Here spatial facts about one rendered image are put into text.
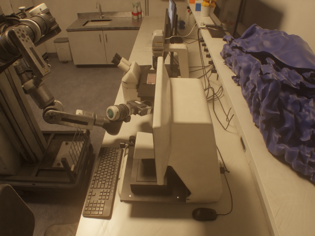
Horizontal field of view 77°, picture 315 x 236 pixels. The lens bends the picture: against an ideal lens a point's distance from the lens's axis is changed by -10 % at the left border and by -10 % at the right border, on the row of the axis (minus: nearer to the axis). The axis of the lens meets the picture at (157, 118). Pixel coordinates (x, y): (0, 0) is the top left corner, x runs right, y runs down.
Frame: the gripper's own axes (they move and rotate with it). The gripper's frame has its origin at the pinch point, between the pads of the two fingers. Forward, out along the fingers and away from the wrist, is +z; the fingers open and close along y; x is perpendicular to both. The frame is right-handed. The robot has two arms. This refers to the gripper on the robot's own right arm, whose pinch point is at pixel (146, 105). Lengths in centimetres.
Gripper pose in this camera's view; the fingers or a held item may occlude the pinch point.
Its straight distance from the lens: 140.7
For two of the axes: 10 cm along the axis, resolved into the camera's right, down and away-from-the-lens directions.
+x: 2.2, -8.9, -4.0
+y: 7.5, 4.2, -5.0
